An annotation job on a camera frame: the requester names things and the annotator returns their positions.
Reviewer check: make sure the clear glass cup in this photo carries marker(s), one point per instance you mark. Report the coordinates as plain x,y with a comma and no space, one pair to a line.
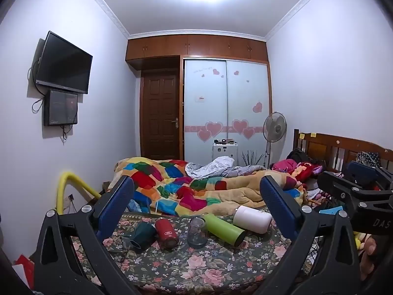
196,232

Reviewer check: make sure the small black wall monitor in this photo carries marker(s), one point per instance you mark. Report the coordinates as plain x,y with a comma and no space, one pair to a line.
60,107

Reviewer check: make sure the person's right hand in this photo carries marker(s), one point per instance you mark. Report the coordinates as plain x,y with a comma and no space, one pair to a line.
368,252

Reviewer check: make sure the sliding wardrobe with heart stickers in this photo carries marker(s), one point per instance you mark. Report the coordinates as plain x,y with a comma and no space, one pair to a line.
225,110

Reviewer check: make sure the green insulated cup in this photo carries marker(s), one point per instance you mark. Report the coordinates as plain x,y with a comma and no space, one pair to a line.
223,229

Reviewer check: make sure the yellow padded pipe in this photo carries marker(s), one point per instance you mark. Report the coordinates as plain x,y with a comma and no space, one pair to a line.
72,187

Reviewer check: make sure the black bag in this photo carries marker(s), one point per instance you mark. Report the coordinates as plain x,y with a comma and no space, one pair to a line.
296,155

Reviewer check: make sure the light blue box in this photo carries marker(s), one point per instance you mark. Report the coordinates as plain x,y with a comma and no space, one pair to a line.
332,211

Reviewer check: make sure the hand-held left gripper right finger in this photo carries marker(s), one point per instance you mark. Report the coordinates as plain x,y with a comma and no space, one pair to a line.
278,209

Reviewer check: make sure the white small appliance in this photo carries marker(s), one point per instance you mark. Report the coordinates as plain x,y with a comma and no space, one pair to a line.
225,150

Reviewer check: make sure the blue striped basket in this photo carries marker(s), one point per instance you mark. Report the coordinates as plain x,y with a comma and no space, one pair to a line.
136,206

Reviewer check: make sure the white cup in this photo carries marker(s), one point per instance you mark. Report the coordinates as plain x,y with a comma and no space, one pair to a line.
253,219

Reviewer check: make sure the grey crumpled blanket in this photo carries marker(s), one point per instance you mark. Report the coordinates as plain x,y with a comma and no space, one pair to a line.
215,167

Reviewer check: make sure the red plush toy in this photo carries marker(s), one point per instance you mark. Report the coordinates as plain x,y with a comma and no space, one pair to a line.
307,170

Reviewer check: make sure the red insulated cup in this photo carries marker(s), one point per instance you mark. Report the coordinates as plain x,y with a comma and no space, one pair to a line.
166,232

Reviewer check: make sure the brown wooden door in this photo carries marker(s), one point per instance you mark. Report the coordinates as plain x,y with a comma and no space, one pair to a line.
159,116

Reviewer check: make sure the dark green mug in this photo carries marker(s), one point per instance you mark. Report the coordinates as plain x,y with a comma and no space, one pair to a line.
142,236

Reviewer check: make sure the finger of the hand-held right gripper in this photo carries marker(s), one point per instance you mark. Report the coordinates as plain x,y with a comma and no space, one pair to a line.
340,186
362,172

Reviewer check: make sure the brown overhead wooden cabinet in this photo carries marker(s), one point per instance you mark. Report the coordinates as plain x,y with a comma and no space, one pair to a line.
196,49

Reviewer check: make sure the red paper bag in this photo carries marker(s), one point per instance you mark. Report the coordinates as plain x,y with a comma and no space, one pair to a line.
26,265

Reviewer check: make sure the pink cloth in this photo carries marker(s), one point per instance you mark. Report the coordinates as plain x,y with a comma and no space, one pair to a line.
284,165

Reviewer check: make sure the colourful patchwork blanket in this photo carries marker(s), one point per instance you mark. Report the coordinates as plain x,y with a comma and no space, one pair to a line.
184,187

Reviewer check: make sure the black wall television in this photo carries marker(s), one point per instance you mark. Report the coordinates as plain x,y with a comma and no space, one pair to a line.
63,64

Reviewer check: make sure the dotted dark bag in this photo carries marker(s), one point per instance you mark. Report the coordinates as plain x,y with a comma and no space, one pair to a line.
368,158

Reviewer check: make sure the wooden bed headboard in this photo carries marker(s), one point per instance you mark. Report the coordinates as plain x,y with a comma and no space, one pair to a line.
337,147

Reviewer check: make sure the dry twig bundle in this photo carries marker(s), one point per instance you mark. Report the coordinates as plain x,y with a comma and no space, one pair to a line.
250,157

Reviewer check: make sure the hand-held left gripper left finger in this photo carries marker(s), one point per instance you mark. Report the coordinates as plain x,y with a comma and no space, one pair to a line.
118,202

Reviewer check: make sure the standing electric fan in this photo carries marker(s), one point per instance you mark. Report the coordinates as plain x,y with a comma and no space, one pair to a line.
274,129

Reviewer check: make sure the yellow plush toy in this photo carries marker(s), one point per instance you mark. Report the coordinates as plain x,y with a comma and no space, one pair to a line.
359,239

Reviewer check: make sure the floral bed sheet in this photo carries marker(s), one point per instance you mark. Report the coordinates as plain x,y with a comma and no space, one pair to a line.
199,261

